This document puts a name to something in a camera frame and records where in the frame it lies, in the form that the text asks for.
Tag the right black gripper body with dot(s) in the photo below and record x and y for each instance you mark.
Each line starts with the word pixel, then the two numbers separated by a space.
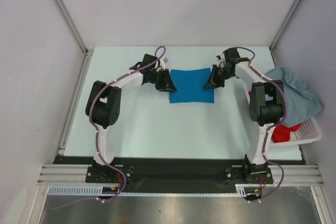
pixel 228 75

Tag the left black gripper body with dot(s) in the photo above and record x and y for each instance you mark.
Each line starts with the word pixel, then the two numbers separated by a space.
pixel 159 78

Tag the blue t shirt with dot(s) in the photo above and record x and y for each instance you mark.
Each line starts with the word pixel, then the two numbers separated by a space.
pixel 190 86

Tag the grey t shirt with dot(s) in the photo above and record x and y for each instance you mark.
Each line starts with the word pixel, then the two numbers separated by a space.
pixel 302 104

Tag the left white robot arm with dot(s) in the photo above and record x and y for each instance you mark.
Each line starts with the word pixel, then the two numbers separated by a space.
pixel 104 102

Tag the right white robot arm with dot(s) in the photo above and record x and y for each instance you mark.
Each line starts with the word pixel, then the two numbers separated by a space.
pixel 267 107

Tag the red t shirt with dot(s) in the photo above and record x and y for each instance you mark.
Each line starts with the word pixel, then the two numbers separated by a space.
pixel 282 133

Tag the white plastic basket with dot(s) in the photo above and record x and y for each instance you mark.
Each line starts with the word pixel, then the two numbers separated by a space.
pixel 308 132

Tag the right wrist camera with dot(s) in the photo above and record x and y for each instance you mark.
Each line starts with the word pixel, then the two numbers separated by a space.
pixel 220 61

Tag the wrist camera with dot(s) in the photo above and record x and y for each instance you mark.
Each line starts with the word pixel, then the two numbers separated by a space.
pixel 220 61
pixel 162 62

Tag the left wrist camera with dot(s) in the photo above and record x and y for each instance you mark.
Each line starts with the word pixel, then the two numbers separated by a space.
pixel 162 62

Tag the left aluminium frame post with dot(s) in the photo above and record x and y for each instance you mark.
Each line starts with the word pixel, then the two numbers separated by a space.
pixel 69 22

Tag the aluminium frame post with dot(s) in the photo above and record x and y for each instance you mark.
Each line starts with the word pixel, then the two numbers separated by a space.
pixel 285 23
pixel 69 22

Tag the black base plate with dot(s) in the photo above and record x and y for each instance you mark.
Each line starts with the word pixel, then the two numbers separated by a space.
pixel 172 176

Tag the right aluminium frame post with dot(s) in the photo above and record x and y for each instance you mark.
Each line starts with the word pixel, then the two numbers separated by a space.
pixel 285 23

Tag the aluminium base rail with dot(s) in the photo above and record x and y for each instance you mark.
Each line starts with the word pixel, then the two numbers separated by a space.
pixel 59 174

